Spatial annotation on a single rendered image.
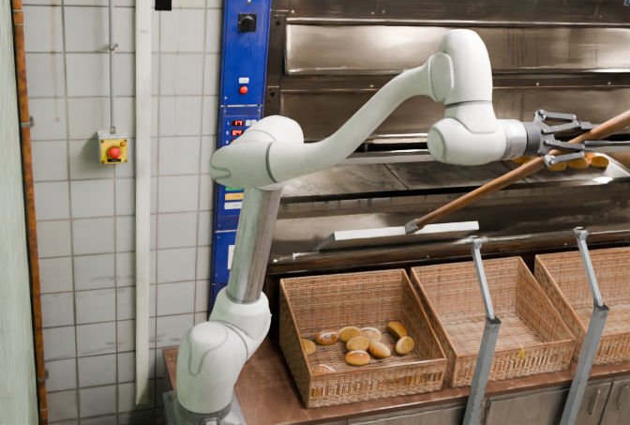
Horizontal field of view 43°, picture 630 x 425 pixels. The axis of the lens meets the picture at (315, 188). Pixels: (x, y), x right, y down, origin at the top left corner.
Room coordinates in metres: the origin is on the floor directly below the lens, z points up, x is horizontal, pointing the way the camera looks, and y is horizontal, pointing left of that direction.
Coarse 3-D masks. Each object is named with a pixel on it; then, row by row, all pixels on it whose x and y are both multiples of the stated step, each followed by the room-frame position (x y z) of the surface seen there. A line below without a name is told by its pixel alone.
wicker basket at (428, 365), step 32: (288, 288) 2.75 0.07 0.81; (320, 288) 2.80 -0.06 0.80; (352, 288) 2.84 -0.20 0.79; (288, 320) 2.61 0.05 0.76; (320, 320) 2.76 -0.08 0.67; (352, 320) 2.81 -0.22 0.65; (416, 320) 2.75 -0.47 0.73; (288, 352) 2.59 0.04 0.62; (320, 352) 2.65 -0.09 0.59; (416, 352) 2.71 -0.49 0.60; (352, 384) 2.48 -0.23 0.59; (384, 384) 2.49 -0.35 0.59; (416, 384) 2.47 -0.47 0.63
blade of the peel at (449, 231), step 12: (384, 228) 2.42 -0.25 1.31; (396, 228) 2.43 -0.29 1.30; (432, 228) 2.48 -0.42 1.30; (444, 228) 2.49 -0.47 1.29; (456, 228) 2.51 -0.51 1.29; (468, 228) 2.52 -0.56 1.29; (324, 240) 2.42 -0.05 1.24; (336, 240) 2.35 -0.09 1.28; (348, 240) 2.38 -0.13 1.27; (360, 240) 2.41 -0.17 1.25; (372, 240) 2.44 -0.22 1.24; (384, 240) 2.48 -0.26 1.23; (396, 240) 2.51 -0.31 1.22; (408, 240) 2.55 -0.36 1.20; (420, 240) 2.58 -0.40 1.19
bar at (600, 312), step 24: (432, 240) 2.62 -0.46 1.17; (456, 240) 2.64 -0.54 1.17; (480, 240) 2.66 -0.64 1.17; (504, 240) 2.71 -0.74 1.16; (480, 264) 2.62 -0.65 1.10; (480, 288) 2.57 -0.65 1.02; (600, 312) 2.62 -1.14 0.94; (600, 336) 2.63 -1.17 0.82; (480, 360) 2.46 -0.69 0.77; (480, 384) 2.45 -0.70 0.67; (576, 384) 2.63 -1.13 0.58; (480, 408) 2.46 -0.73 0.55; (576, 408) 2.62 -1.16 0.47
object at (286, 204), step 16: (624, 176) 3.43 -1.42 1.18; (368, 192) 2.96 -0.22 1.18; (384, 192) 2.98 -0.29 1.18; (400, 192) 2.99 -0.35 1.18; (416, 192) 3.01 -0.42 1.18; (432, 192) 3.03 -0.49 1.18; (448, 192) 3.04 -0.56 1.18; (464, 192) 3.06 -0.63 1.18; (496, 192) 3.12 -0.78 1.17; (512, 192) 3.15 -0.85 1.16; (528, 192) 3.18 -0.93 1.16; (544, 192) 3.21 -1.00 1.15; (560, 192) 3.24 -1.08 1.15; (576, 192) 3.27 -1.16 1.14; (288, 208) 2.78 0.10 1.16; (304, 208) 2.81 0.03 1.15; (320, 208) 2.83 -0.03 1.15; (336, 208) 2.86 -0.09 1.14
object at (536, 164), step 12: (612, 120) 1.68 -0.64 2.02; (624, 120) 1.65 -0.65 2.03; (588, 132) 1.74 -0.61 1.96; (600, 132) 1.71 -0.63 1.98; (612, 132) 1.69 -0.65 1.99; (528, 168) 1.91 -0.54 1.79; (540, 168) 1.88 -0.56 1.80; (504, 180) 1.99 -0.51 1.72; (516, 180) 1.96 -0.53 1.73; (480, 192) 2.08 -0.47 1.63; (492, 192) 2.05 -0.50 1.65; (456, 204) 2.18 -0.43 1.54; (468, 204) 2.14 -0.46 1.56; (432, 216) 2.29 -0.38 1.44; (444, 216) 2.26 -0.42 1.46
